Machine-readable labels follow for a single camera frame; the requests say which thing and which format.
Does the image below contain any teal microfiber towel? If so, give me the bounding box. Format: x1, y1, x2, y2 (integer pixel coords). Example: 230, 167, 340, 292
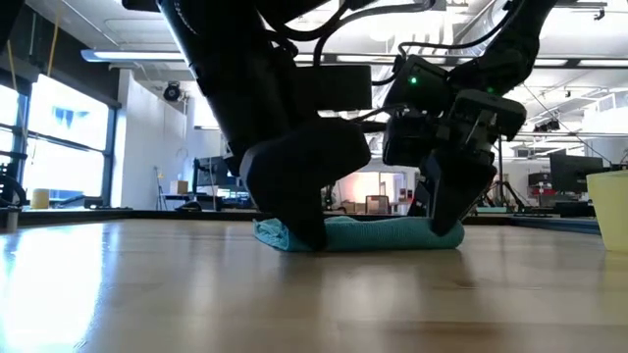
252, 215, 466, 254

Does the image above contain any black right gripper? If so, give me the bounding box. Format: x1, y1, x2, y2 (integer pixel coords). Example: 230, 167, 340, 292
406, 88, 529, 237

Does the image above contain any yellow cylinder bin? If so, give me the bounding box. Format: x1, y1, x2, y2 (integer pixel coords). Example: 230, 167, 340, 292
30, 188, 51, 211

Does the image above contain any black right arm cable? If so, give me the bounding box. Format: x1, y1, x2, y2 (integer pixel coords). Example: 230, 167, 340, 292
370, 0, 521, 87

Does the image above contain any bright window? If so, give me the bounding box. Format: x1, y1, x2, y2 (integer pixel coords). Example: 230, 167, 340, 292
22, 73, 112, 200

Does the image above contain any yellow translucent plastic basket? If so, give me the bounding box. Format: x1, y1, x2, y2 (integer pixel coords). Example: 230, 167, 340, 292
586, 169, 628, 254

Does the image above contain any yellow hanging cord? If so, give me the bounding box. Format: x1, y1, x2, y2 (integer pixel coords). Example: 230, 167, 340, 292
46, 12, 63, 77

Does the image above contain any black monitor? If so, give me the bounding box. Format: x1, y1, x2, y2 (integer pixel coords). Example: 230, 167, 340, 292
549, 153, 604, 195
193, 155, 231, 190

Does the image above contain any black aluminium rig frame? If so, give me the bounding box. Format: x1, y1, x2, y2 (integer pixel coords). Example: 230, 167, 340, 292
0, 205, 602, 235

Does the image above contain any black workstation frame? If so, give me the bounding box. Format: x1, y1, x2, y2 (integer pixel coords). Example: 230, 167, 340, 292
495, 139, 506, 207

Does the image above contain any black dome camera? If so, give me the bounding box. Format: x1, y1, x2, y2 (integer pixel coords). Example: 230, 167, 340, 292
162, 81, 183, 103

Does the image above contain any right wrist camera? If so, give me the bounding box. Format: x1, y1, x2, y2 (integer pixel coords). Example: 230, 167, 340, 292
381, 108, 445, 169

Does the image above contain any long ceiling light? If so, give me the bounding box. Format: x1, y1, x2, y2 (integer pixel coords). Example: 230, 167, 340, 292
80, 48, 187, 64

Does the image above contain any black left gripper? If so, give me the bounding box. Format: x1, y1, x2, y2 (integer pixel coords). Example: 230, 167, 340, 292
223, 63, 373, 252

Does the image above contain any brown open crate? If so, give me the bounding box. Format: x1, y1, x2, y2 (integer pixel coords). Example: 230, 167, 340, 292
365, 194, 391, 215

